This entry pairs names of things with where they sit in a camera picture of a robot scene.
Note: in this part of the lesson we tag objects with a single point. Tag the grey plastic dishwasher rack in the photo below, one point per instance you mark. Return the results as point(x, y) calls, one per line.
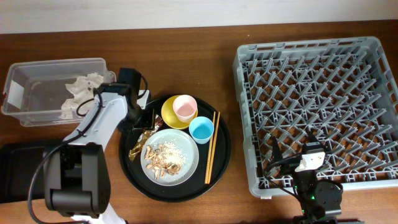
point(342, 89)

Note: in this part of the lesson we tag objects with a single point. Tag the blue cup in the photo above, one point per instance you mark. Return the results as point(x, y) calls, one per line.
point(201, 129)

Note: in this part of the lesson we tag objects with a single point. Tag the clear plastic bin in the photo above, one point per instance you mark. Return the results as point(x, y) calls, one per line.
point(33, 90)

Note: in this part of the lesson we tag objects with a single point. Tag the wooden chopstick right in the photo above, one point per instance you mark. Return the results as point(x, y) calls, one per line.
point(212, 150)

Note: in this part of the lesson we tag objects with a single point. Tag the round black serving tray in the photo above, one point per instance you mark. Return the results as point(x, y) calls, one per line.
point(194, 186)

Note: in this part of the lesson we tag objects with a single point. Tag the wooden chopstick left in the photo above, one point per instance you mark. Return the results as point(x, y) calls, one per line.
point(210, 146)

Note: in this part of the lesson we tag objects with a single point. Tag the white tissue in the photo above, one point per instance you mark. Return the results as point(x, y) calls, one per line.
point(76, 93)

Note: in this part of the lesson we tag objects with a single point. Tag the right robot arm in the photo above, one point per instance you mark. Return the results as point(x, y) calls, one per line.
point(319, 199)

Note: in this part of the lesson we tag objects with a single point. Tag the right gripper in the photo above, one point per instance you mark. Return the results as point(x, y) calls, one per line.
point(289, 165)

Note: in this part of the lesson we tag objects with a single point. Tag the food scraps and rice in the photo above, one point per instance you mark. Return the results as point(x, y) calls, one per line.
point(164, 159)

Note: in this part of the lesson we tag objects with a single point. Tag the gold foil wrapper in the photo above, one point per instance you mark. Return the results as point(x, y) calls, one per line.
point(144, 137)

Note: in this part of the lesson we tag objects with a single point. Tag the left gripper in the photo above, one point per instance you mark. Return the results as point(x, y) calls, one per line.
point(148, 124)

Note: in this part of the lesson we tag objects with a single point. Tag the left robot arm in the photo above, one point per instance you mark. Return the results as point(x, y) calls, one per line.
point(76, 178)

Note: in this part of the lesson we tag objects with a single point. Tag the black rectangular tray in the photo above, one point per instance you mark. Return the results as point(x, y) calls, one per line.
point(19, 162)

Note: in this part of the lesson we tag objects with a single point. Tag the grey round plate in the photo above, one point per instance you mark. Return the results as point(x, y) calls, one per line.
point(189, 149)

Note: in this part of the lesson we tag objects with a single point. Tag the pink cup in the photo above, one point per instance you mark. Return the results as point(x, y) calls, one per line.
point(185, 107)

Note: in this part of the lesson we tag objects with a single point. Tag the wooden chopstick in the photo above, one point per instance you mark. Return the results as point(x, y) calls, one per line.
point(212, 150)
point(210, 146)

